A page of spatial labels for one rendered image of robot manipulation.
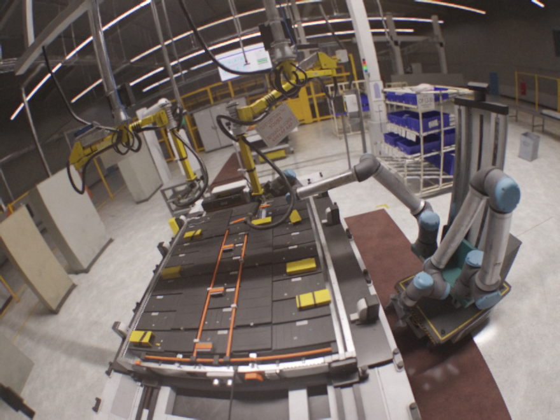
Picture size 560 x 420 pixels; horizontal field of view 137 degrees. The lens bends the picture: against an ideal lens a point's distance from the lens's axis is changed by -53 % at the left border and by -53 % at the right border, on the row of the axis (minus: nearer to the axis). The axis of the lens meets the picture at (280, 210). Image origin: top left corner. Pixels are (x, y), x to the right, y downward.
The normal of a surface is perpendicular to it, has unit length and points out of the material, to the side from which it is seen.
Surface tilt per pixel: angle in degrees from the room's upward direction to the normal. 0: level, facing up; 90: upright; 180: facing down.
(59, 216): 90
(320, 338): 0
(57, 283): 90
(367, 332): 0
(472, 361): 0
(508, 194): 83
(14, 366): 90
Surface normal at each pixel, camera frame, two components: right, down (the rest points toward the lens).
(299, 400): -0.23, -0.85
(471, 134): -0.96, 0.29
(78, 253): 0.97, -0.21
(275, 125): 0.43, 0.35
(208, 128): 0.02, 0.49
